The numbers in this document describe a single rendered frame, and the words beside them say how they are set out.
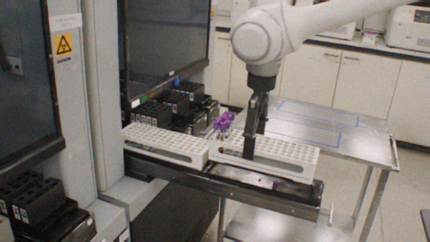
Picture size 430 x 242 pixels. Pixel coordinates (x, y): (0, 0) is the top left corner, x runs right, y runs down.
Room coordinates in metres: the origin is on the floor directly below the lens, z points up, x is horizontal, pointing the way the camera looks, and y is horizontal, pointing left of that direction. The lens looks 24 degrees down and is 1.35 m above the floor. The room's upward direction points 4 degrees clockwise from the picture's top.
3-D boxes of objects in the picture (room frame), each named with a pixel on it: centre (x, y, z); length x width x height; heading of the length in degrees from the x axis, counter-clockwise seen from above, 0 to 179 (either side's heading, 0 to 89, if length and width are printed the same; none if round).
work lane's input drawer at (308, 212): (0.88, -0.01, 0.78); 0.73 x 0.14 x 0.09; 70
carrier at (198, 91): (1.40, 0.10, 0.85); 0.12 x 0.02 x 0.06; 159
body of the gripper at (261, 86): (0.84, -0.11, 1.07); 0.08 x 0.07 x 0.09; 160
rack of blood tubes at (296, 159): (0.83, -0.13, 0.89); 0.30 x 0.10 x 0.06; 70
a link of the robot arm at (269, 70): (0.84, -0.10, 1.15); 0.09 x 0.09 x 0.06
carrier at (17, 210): (0.60, 0.41, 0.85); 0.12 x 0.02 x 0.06; 159
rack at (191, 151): (0.94, 0.16, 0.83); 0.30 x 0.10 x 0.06; 70
